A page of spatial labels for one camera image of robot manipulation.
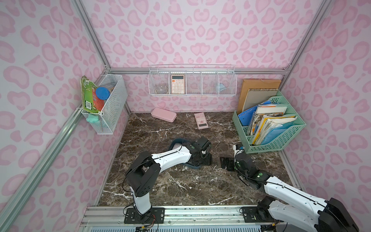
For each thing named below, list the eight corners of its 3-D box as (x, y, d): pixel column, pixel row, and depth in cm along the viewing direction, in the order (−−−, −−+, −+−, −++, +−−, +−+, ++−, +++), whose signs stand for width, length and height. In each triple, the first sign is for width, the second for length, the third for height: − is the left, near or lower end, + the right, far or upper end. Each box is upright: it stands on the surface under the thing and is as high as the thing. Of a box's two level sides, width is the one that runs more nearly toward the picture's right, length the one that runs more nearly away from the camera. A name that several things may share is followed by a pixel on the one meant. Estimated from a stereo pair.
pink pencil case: (149, 115, 122) (148, 113, 119) (155, 108, 127) (154, 106, 124) (172, 123, 116) (172, 120, 113) (177, 115, 121) (177, 113, 119)
